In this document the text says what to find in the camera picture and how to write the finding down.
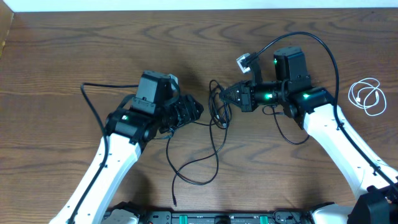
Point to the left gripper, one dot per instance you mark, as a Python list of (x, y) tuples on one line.
[(188, 111)]

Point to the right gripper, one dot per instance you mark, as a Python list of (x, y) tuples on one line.
[(245, 98)]

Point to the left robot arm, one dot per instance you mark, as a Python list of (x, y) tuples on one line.
[(157, 107)]

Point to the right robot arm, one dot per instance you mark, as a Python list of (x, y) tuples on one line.
[(372, 181)]

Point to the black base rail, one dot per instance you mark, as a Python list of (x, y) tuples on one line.
[(127, 212)]

